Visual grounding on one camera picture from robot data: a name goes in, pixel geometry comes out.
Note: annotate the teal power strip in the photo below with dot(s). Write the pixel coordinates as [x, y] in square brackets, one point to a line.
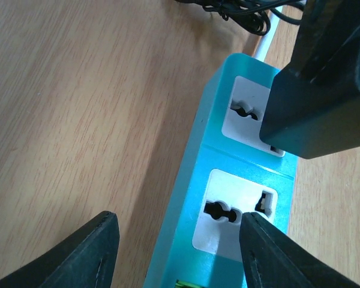
[226, 171]

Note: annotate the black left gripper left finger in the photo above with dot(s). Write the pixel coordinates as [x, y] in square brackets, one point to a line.
[84, 259]

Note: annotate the black power adapter with cable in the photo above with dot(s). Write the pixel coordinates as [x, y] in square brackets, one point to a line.
[308, 118]

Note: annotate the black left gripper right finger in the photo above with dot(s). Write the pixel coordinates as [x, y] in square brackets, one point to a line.
[271, 259]

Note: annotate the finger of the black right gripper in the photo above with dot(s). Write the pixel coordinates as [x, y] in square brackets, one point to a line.
[328, 28]

